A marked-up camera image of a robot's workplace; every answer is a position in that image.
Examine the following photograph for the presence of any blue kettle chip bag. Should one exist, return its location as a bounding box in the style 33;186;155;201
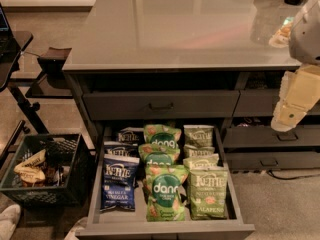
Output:
104;141;139;157
116;127;144;145
101;154;140;211

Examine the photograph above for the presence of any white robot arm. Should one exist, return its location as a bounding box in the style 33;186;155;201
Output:
269;0;320;132

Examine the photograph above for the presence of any grey middle right drawer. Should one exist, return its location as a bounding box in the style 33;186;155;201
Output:
223;126;320;149

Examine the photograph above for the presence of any grey top right drawer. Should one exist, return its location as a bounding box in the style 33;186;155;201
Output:
232;88;320;118

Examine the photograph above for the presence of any grey bottom right drawer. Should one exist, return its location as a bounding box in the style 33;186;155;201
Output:
225;152;320;171

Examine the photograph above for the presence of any rear green Kettle bag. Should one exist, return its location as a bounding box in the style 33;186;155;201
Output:
184;125;214;147

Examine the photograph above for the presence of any grey top left drawer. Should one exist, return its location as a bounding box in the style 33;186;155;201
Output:
82;90;239;120

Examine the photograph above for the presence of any front green Kettle jalapeno bag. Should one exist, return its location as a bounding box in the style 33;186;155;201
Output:
188;167;228;220

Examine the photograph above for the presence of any rear green Dang chip bag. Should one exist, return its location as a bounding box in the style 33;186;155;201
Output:
144;124;182;148

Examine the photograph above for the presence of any green dang chip bag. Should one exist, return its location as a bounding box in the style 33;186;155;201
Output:
138;144;180;165
145;165;188;222
144;124;182;148

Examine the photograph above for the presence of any grey cabinet counter unit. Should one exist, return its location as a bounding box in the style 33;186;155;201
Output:
61;0;320;152

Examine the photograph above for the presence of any front green Dang chip bag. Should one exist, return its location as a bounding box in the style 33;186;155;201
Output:
145;165;188;222

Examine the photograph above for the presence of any middle green Dang chip bag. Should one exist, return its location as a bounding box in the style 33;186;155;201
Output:
138;144;180;165

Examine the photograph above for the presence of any open grey middle drawer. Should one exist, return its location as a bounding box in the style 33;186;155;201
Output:
75;123;256;240

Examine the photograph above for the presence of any yellow snack bag in crate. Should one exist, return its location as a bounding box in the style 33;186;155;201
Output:
14;149;46;187

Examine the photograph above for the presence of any dark green plastic crate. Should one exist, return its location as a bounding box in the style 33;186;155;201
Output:
0;134;92;207

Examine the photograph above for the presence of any black side table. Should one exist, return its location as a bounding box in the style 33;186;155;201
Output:
0;31;48;134

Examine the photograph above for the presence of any laptop on side table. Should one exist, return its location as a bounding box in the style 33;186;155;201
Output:
0;4;10;32

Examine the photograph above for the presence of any white shoe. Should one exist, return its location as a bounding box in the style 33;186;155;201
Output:
0;204;21;240

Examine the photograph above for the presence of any black cable on floor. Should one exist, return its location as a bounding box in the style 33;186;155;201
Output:
266;169;320;181

